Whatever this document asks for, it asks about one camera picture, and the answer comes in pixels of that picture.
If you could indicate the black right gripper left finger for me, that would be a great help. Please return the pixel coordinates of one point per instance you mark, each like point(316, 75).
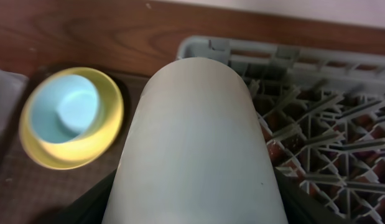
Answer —
point(89, 208)

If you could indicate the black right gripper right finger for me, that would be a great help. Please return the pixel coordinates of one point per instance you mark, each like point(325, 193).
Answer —
point(300, 207)

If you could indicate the yellow plate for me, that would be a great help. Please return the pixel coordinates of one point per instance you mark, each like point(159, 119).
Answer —
point(87, 147)

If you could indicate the light blue bowl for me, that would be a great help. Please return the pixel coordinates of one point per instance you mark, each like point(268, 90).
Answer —
point(63, 108)

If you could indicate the cream plastic cup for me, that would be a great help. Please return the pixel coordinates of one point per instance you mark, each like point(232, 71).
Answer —
point(195, 152)

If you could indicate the grey dishwasher rack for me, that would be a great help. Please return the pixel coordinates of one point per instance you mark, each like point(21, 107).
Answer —
point(322, 113)

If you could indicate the clear plastic bin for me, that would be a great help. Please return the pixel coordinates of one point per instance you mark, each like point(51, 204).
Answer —
point(12, 86)

